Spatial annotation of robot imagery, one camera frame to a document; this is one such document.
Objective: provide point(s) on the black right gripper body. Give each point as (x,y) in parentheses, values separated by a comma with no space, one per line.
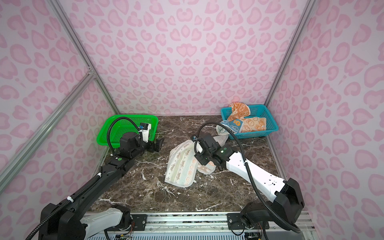
(204,157)

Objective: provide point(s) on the aluminium frame corner post right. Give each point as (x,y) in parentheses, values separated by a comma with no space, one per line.
(306,15)

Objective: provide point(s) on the aluminium frame diagonal bar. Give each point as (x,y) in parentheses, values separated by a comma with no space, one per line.
(19,160)

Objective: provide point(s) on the aluminium frame corner post left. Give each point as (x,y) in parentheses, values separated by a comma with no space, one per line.
(64,20)

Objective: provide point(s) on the orange patterned towel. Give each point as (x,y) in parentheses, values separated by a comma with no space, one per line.
(243,112)

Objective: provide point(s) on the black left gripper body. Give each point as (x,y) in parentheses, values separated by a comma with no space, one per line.
(149,146)

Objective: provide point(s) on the teal plastic basket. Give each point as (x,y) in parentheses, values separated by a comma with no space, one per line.
(260,111)

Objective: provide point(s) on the pastel striped animal towel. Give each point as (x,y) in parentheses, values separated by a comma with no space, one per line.
(183,166)

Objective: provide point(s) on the blue patterned towel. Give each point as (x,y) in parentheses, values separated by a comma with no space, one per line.
(235,126)

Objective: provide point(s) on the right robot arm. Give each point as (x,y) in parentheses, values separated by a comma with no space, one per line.
(279,201)

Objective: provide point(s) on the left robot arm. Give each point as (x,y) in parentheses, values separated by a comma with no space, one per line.
(65,221)

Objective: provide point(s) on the aluminium frame corner post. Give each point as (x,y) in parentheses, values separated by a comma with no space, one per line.
(306,15)
(64,20)

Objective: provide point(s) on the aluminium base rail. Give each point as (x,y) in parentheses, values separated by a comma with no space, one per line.
(191,226)

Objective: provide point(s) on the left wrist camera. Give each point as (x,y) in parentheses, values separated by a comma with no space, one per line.
(145,131)

